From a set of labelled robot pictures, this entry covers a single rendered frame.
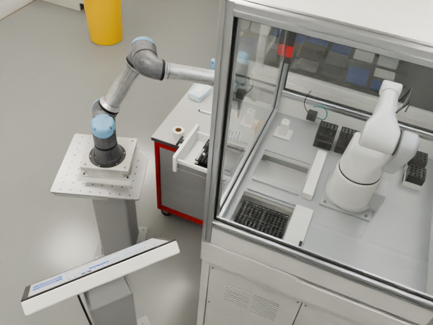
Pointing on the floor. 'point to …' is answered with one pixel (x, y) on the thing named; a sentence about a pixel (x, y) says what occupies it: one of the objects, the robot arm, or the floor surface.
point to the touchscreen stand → (116, 311)
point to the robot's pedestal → (115, 219)
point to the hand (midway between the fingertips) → (240, 111)
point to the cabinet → (254, 303)
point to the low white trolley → (192, 107)
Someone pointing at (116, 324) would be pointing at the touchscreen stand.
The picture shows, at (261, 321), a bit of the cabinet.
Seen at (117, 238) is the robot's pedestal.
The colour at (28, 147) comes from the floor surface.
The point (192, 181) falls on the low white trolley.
